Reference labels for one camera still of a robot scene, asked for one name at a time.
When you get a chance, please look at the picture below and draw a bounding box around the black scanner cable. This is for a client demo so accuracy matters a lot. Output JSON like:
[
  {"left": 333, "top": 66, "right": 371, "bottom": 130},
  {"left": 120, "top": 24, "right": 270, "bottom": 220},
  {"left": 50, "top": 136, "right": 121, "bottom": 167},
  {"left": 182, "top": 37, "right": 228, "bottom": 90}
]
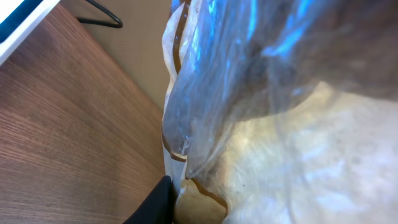
[{"left": 76, "top": 0, "right": 124, "bottom": 29}]

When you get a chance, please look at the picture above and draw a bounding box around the white barcode scanner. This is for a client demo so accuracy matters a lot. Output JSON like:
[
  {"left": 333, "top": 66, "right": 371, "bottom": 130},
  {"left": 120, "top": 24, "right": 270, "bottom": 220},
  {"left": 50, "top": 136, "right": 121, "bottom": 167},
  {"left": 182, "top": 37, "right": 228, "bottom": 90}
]
[{"left": 0, "top": 0, "right": 60, "bottom": 64}]

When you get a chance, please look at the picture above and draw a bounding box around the beige cookie pouch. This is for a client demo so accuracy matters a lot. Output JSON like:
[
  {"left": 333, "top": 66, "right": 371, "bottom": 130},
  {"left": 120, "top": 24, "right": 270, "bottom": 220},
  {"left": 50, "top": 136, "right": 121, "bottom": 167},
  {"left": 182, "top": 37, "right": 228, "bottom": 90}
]
[{"left": 162, "top": 0, "right": 397, "bottom": 223}]

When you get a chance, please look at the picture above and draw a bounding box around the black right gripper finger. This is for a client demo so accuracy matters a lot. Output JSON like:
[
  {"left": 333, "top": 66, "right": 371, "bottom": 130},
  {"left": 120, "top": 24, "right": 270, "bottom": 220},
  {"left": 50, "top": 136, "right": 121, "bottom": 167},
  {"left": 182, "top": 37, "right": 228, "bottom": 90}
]
[{"left": 123, "top": 175, "right": 174, "bottom": 224}]

